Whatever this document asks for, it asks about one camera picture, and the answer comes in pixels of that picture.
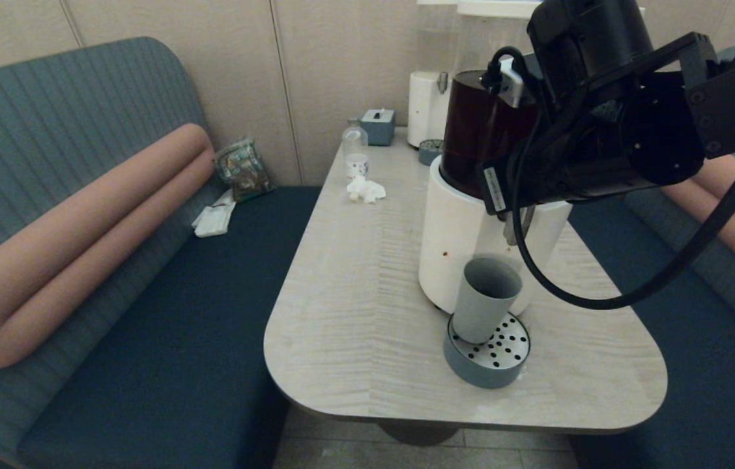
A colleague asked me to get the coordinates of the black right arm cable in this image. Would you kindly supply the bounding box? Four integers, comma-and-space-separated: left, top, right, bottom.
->
481, 18, 735, 311

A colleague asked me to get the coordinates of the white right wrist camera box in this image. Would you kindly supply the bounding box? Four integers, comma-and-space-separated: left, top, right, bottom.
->
499, 57, 526, 109

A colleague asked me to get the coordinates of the small blue drip tray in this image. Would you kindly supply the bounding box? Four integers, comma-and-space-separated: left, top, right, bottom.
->
417, 139, 445, 167

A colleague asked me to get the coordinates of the white napkin pack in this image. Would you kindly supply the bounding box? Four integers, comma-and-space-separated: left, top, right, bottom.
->
190, 189, 237, 239

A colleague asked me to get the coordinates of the metal dispenser tap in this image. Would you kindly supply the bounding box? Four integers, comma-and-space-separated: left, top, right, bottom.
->
502, 206, 537, 248

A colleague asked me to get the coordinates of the round blue perforated drip tray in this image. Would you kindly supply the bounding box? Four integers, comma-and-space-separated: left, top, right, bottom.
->
442, 311, 532, 390

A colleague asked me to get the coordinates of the grey plastic cup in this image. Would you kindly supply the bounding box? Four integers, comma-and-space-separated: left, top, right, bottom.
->
451, 257, 524, 345

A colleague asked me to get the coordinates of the blue-grey tissue box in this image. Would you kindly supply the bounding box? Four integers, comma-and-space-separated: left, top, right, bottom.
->
360, 108, 396, 147

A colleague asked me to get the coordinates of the printed snack bag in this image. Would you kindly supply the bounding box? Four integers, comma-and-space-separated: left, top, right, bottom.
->
212, 137, 276, 203

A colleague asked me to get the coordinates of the white clear water dispenser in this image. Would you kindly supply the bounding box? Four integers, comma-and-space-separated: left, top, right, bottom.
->
406, 0, 459, 150

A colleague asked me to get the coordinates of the large dark tea dispenser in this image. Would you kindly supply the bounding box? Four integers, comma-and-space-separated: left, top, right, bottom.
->
417, 0, 573, 319

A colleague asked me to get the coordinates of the clear plastic bottle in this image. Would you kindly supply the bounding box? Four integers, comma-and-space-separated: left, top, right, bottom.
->
341, 117, 369, 180

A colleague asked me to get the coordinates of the crumpled white tissue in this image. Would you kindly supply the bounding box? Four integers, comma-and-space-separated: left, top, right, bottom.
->
345, 175, 387, 205

